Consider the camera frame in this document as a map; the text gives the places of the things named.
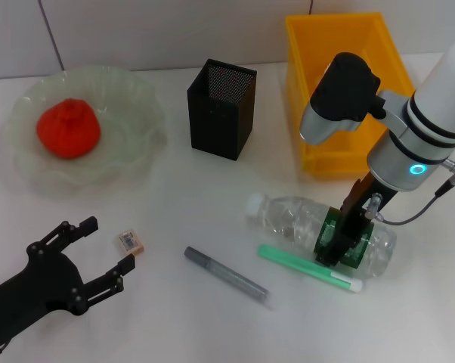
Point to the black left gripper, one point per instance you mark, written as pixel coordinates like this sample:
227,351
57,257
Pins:
42,287

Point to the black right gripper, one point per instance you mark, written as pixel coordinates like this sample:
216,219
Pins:
363,204

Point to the mint green pen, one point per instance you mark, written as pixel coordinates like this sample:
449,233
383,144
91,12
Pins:
295,264

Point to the clear plastic water bottle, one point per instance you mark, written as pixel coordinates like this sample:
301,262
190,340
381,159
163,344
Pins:
288,219

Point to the red tomato-shaped object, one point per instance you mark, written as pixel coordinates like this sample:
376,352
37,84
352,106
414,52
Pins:
69,128

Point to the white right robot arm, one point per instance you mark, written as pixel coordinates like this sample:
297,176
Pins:
431,113

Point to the small beige eraser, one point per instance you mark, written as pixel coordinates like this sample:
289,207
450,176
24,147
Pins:
130,244

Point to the grey marker pen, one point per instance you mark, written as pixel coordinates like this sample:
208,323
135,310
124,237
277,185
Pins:
223,274

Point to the pale green glass fruit plate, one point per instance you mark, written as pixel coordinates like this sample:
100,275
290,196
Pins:
129,125

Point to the black mesh pen holder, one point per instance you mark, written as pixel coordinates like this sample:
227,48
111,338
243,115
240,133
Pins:
216,128

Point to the yellow plastic bin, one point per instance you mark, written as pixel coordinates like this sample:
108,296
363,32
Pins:
325,45

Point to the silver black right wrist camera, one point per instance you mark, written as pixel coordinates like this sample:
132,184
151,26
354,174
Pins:
341,90

